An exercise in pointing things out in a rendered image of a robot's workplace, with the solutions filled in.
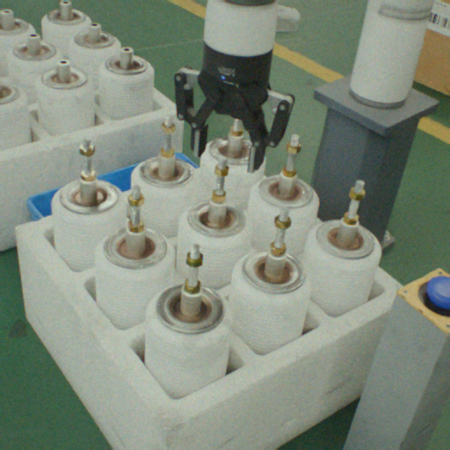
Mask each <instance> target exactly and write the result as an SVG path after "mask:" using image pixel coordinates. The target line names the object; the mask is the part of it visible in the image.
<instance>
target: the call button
mask: <svg viewBox="0 0 450 450"><path fill-rule="evenodd" d="M426 292H427V294H428V297H429V299H430V301H431V302H433V303H434V304H436V305H437V306H439V307H441V308H447V309H450V277H449V276H444V275H439V276H435V277H433V278H430V279H429V282H428V284H427V287H426Z"/></svg>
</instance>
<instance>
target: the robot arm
mask: <svg viewBox="0 0 450 450"><path fill-rule="evenodd" d="M433 2H434V0H368V6H367V13H366V16H365V21H364V25H362V29H361V33H360V38H359V45H358V49H357V53H356V57H355V61H354V65H353V69H352V77H351V82H350V85H349V90H348V92H349V95H350V96H351V97H352V98H353V99H354V100H356V101H357V102H359V103H361V104H363V105H368V106H371V108H374V109H381V110H393V109H398V108H401V107H403V105H404V104H405V103H406V100H407V97H408V96H409V95H410V90H411V86H412V84H413V80H414V77H415V74H416V70H417V64H418V61H419V57H420V55H421V51H422V48H423V45H424V37H425V31H426V27H427V25H428V21H429V17H430V15H431V11H432V6H433ZM300 18H301V14H300V13H299V12H298V11H297V10H296V9H291V8H287V7H284V6H280V5H278V0H208V1H207V9H206V16H205V29H204V41H203V54H202V69H201V71H198V70H193V69H192V67H191V66H190V65H185V66H184V67H182V68H181V69H180V70H179V71H178V72H177V74H175V76H174V84H175V99H176V115H177V118H178V120H181V121H183V120H184V121H185V122H187V123H188V124H190V125H191V127H192V139H191V148H192V150H193V151H194V156H196V157H201V156H202V155H203V154H204V153H205V151H206V148H207V128H208V124H207V123H206V120H207V119H208V117H209V116H210V115H211V113H212V112H213V111H215V113H216V114H220V115H228V116H230V117H232V118H234V119H236V120H242V123H243V127H244V129H245V131H248V134H249V136H250V140H251V144H252V145H251V146H250V153H249V160H248V167H247V172H249V173H253V172H254V171H255V170H257V171H258V170H259V168H260V167H261V165H262V164H263V162H264V161H265V151H266V147H270V148H273V149H275V148H276V147H277V146H278V145H279V142H280V140H281V139H282V138H283V136H284V133H285V131H286V128H287V123H288V120H289V117H290V113H291V111H293V107H294V101H295V96H294V94H291V93H287V94H286V95H285V96H283V95H281V94H279V93H277V92H274V91H272V88H271V85H270V82H269V78H270V72H271V66H272V54H273V48H274V41H275V33H276V32H295V31H296V30H298V28H299V24H300ZM197 82H198V84H199V86H200V88H201V90H202V91H203V93H204V95H205V97H206V100H205V101H204V103H203V104H202V106H201V107H200V109H199V110H198V111H196V110H195V109H194V93H193V88H194V87H195V86H196V84H197ZM266 101H269V102H270V103H271V106H272V114H275V117H274V121H273V123H272V129H271V131H269V132H268V130H267V127H266V124H265V114H264V111H263V107H262V105H263V104H264V103H265V102H266Z"/></svg>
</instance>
